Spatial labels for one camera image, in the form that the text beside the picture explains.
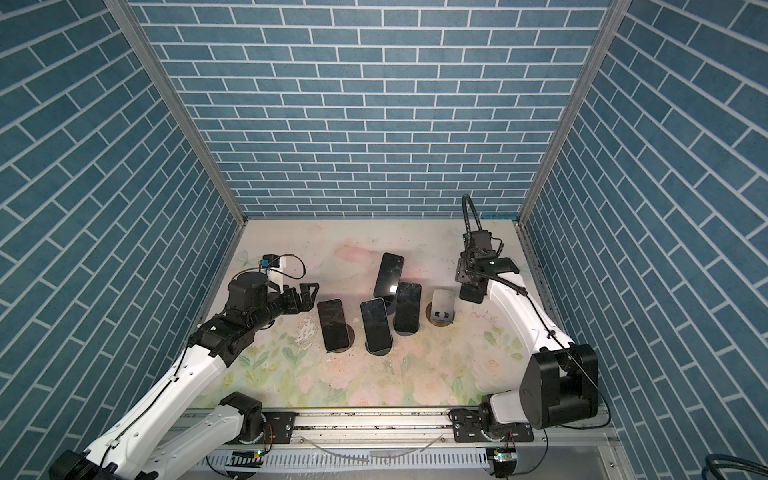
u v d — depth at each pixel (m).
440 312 0.89
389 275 0.92
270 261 0.66
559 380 0.42
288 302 0.68
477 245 0.65
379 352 0.83
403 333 0.88
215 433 0.57
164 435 0.45
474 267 0.61
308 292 0.70
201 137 0.96
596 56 0.78
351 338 0.89
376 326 0.82
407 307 0.87
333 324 0.84
